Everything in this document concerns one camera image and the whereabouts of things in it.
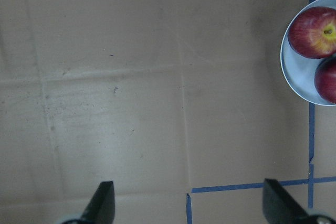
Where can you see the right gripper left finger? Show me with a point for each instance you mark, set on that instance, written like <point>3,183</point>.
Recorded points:
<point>101,207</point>

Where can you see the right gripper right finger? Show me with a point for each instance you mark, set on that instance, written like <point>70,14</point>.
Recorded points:
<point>280,207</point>

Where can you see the brown paper table cover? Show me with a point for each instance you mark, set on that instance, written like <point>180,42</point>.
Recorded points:
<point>181,103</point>

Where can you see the red apple on plate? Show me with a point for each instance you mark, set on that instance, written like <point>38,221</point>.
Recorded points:
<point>324,79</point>
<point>312,33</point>

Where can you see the light blue plate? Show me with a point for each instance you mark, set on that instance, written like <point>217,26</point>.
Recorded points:
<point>299,71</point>

